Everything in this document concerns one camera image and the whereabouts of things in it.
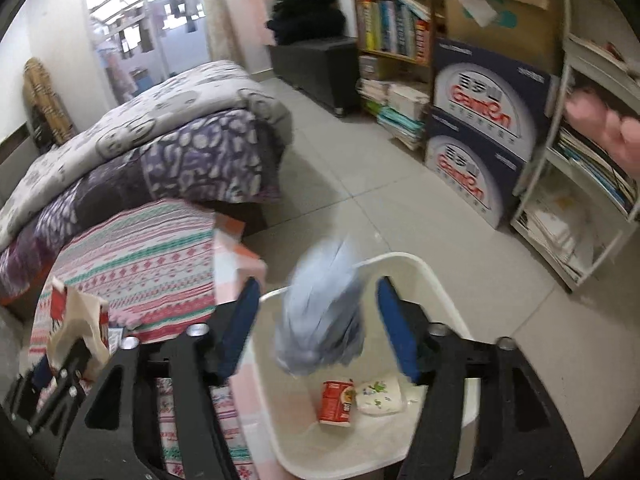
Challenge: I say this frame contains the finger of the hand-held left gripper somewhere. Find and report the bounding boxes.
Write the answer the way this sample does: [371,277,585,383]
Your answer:
[5,337,101,436]

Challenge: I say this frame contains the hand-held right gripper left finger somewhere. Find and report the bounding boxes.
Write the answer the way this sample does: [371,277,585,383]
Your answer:
[52,277,263,480]

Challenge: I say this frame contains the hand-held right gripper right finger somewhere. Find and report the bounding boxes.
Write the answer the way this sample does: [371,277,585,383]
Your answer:
[376,276,586,480]

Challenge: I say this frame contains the beige red paper bag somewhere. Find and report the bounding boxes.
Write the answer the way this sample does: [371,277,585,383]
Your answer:
[47,280,112,381]

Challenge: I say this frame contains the white plastic bin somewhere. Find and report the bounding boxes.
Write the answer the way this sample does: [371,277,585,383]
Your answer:
[250,251,483,478]

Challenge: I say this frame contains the red instant noodle cup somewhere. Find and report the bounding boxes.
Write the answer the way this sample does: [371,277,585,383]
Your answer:
[318,380,357,426]

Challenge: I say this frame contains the striped patterned tablecloth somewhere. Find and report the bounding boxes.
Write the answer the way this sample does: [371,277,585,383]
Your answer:
[27,199,261,480]

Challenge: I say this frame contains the navy white printed box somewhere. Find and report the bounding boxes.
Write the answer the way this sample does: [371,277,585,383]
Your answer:
[431,37,553,161]
[424,105,538,231]

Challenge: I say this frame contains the pile of white papers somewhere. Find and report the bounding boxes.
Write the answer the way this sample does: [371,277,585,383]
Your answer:
[517,190,601,281]

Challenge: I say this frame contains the stack of books on floor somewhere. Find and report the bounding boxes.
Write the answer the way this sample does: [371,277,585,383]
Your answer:
[357,77,432,152]

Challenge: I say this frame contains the grey padded headboard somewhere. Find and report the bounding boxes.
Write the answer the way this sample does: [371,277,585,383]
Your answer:
[0,122,36,181]

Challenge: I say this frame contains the grey cartoon print quilt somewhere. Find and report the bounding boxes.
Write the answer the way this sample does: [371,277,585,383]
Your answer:
[0,60,293,251]

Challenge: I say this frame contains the leaning books in white shelf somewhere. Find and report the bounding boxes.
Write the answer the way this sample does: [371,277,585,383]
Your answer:
[555,127,637,213]

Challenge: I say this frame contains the white shelf unit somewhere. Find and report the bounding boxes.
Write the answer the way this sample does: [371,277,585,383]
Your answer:
[510,0,640,293]

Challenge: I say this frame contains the black storage bench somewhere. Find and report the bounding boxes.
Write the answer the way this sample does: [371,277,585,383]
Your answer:
[270,36,361,118]

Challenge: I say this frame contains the wooden bookshelf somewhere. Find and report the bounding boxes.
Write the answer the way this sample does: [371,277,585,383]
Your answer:
[348,0,446,111]

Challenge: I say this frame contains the plaid cloth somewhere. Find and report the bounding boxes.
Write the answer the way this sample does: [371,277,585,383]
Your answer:
[22,57,76,147]

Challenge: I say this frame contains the pink plush toy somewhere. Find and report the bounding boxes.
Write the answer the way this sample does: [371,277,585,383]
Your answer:
[565,85,640,181]

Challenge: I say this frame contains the row of thick colourful books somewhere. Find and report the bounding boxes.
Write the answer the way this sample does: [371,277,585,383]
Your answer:
[359,0,432,59]

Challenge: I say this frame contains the pink hanging cloth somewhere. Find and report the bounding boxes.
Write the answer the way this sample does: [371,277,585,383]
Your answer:
[245,0,276,66]

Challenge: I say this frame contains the cream curtain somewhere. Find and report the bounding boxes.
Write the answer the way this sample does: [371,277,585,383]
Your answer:
[202,0,237,66]

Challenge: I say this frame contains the brown cardboard box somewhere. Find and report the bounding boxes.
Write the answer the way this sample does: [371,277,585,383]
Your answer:
[435,0,566,78]

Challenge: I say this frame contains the pile of black clothes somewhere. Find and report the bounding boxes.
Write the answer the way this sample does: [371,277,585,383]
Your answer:
[266,0,347,47]

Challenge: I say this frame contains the hanging laundry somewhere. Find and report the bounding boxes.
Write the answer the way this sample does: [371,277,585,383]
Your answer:
[90,0,201,63]

